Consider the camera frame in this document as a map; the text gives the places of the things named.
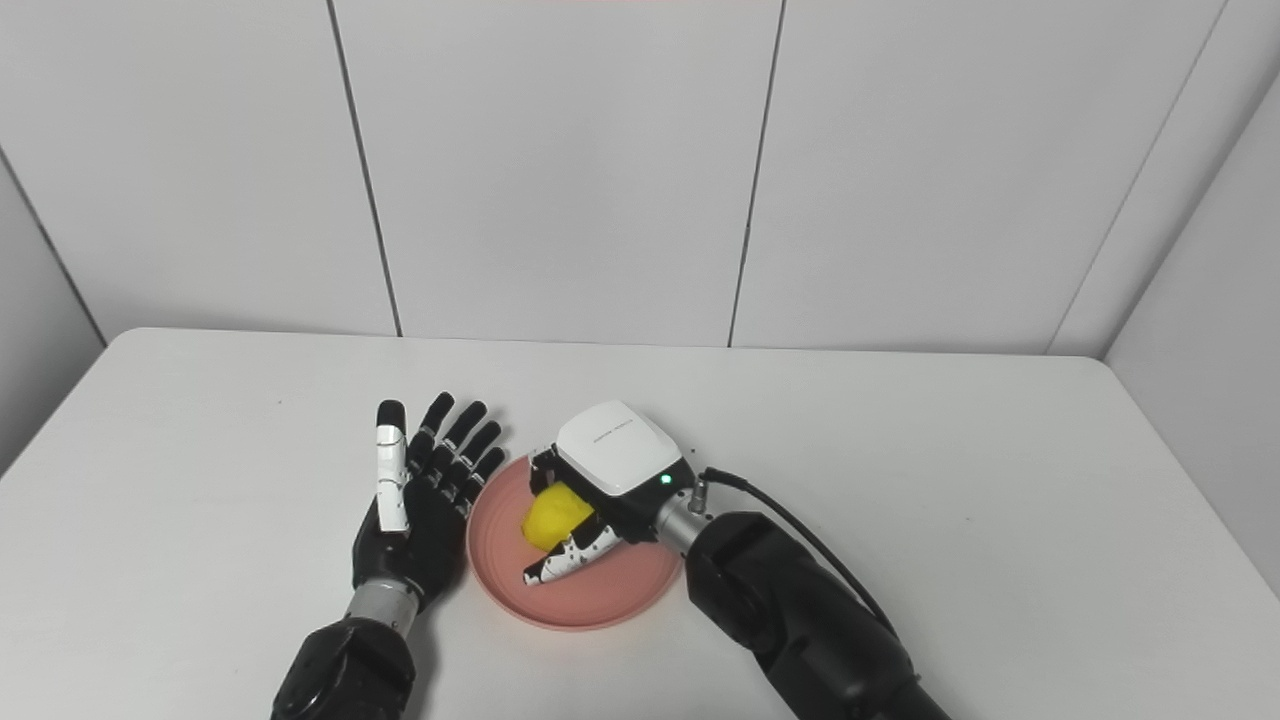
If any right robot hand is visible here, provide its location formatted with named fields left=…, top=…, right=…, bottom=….
left=522, top=400, right=697, bottom=589

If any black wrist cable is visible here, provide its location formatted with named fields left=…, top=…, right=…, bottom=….
left=690, top=467, right=901, bottom=641

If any yellow lemon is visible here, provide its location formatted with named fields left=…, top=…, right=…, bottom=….
left=521, top=482, right=598, bottom=553

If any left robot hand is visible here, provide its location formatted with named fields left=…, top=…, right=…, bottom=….
left=351, top=391, right=507, bottom=613

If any pink round plate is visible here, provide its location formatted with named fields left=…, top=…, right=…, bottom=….
left=467, top=456, right=684, bottom=632

